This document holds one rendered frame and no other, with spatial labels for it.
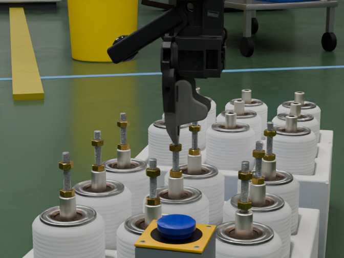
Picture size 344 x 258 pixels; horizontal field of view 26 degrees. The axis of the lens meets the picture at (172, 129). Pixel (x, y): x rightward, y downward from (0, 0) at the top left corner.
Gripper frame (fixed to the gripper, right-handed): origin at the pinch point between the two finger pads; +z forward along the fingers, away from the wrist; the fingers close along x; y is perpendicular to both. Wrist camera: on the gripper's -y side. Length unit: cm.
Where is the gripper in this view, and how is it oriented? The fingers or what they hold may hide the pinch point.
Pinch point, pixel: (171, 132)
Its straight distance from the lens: 105.3
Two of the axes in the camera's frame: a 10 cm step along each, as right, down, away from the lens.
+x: 1.6, -2.4, 9.6
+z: 0.0, 9.7, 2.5
